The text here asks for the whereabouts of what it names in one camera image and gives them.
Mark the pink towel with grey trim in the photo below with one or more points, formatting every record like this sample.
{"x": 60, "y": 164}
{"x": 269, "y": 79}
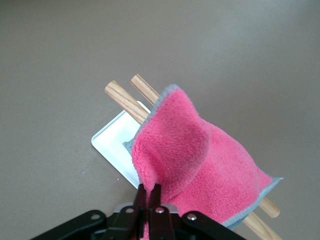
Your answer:
{"x": 187, "y": 150}

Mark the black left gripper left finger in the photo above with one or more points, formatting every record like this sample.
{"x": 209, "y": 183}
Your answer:
{"x": 125, "y": 225}

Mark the brown table cover sheet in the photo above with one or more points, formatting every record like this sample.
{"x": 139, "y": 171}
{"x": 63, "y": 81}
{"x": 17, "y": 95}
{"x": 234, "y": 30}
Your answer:
{"x": 50, "y": 75}

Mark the white rack with wooden bars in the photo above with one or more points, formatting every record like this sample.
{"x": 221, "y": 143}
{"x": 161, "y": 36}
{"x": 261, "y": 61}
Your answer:
{"x": 120, "y": 97}

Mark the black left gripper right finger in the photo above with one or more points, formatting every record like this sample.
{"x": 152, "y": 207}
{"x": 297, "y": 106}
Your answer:
{"x": 162, "y": 225}

